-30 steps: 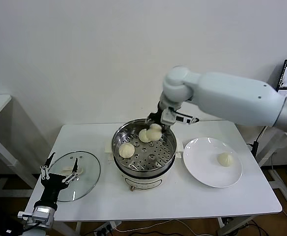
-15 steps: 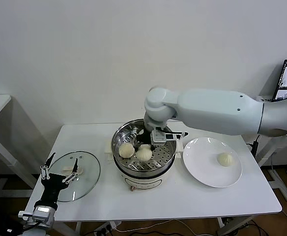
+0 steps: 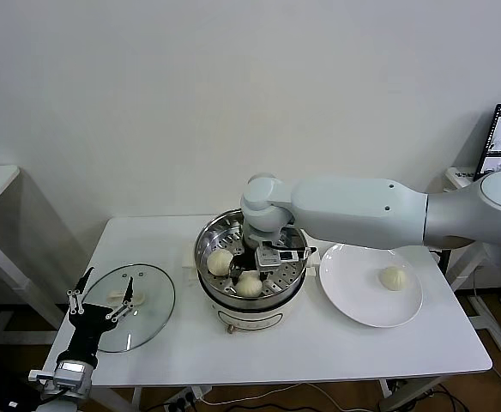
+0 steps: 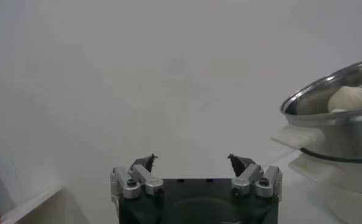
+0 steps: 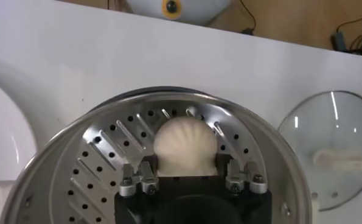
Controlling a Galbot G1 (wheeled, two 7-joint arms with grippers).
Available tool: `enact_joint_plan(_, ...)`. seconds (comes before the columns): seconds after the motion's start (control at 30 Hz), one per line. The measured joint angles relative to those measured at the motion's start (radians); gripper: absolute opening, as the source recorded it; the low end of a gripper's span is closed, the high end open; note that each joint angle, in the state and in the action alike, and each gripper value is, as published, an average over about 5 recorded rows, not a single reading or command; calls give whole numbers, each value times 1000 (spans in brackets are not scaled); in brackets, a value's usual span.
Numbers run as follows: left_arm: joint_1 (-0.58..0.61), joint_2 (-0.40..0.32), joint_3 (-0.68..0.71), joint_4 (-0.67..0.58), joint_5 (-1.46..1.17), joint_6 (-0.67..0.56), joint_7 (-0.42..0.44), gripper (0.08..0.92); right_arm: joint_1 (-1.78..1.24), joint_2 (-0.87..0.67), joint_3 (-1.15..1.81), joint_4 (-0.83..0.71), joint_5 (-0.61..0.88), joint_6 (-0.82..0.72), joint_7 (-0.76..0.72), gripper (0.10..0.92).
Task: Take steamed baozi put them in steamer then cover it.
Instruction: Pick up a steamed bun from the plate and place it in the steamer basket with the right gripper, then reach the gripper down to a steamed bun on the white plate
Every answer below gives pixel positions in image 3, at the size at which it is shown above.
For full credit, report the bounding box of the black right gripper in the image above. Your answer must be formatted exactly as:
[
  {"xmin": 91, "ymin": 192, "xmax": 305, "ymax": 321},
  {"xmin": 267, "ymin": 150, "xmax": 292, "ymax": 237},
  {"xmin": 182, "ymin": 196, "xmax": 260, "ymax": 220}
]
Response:
[{"xmin": 229, "ymin": 241, "xmax": 259, "ymax": 286}]

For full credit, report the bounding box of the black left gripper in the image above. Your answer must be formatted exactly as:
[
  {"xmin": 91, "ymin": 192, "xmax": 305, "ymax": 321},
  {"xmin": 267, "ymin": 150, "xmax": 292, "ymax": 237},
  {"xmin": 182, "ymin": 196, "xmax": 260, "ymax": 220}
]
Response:
[{"xmin": 56, "ymin": 266, "xmax": 135, "ymax": 367}]

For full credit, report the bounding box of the white steamed baozi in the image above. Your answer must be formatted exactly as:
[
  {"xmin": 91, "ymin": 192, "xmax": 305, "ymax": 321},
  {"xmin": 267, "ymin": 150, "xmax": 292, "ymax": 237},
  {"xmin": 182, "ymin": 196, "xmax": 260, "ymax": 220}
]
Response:
[
  {"xmin": 235, "ymin": 272, "xmax": 264, "ymax": 299},
  {"xmin": 206, "ymin": 251, "xmax": 236, "ymax": 276},
  {"xmin": 378, "ymin": 265, "xmax": 407, "ymax": 292}
]

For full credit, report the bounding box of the round glass pot lid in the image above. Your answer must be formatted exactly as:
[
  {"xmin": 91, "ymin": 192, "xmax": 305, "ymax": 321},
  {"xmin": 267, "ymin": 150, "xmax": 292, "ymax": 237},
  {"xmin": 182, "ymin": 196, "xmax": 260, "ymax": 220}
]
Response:
[{"xmin": 76, "ymin": 263, "xmax": 177, "ymax": 354}]

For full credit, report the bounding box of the stainless steel steamer basket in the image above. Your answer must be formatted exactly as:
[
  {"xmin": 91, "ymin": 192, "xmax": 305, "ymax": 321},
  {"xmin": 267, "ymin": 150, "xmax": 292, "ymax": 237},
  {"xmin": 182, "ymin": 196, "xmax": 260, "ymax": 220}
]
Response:
[{"xmin": 182, "ymin": 207, "xmax": 321, "ymax": 305}]

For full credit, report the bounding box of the white electric cooker base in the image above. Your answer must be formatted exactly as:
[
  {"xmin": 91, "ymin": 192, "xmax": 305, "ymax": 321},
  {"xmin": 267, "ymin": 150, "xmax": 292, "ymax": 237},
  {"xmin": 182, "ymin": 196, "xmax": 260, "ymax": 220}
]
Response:
[{"xmin": 188, "ymin": 268, "xmax": 316, "ymax": 336}]

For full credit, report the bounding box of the white round plate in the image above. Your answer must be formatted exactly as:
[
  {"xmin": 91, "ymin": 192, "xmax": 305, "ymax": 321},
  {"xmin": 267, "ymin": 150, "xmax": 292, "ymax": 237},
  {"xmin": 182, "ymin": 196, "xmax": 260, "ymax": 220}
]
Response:
[{"xmin": 317, "ymin": 242, "xmax": 424, "ymax": 330}]

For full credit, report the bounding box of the white power strip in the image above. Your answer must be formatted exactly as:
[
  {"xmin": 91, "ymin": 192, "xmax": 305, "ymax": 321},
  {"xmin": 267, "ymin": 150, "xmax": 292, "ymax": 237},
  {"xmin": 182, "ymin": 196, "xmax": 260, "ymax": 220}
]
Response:
[{"xmin": 164, "ymin": 385, "xmax": 213, "ymax": 409}]

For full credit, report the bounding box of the white laptop side table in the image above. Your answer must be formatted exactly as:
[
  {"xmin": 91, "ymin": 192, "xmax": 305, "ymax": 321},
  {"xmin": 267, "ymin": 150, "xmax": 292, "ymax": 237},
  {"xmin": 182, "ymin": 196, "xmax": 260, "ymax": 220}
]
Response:
[{"xmin": 444, "ymin": 166, "xmax": 501, "ymax": 353}]

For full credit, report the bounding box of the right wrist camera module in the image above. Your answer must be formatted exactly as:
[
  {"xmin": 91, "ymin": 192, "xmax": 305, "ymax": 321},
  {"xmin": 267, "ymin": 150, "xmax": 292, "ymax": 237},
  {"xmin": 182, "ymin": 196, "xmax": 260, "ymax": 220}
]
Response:
[{"xmin": 254, "ymin": 246, "xmax": 299, "ymax": 272}]

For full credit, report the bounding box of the black cable adapter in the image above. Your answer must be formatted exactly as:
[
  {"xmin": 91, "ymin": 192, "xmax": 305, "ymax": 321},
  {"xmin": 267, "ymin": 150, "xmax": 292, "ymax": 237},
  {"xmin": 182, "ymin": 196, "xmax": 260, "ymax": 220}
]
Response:
[{"xmin": 433, "ymin": 248, "xmax": 452, "ymax": 276}]

